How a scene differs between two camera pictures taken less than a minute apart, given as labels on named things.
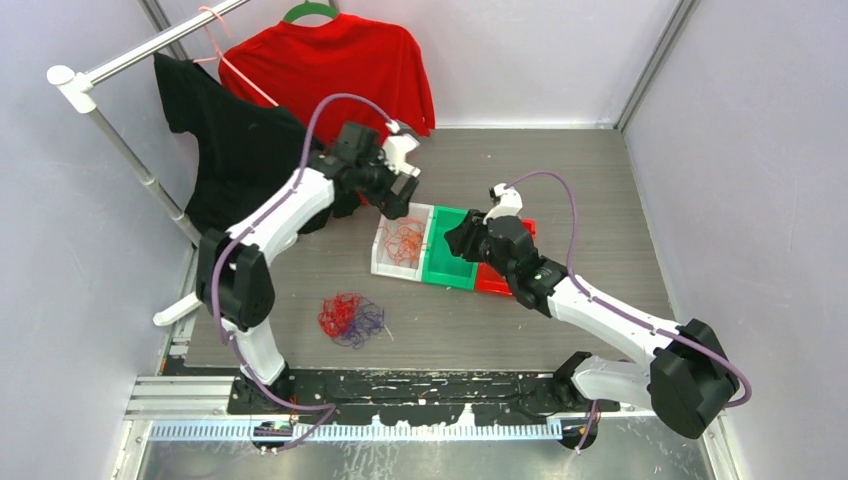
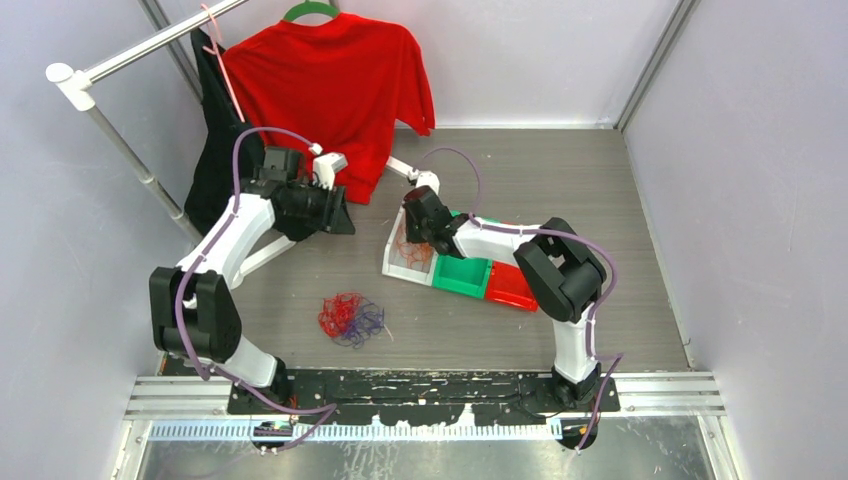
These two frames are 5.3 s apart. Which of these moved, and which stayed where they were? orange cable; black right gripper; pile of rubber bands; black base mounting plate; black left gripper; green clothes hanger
Moved: black right gripper; orange cable; black left gripper
Stayed: black base mounting plate; pile of rubber bands; green clothes hanger
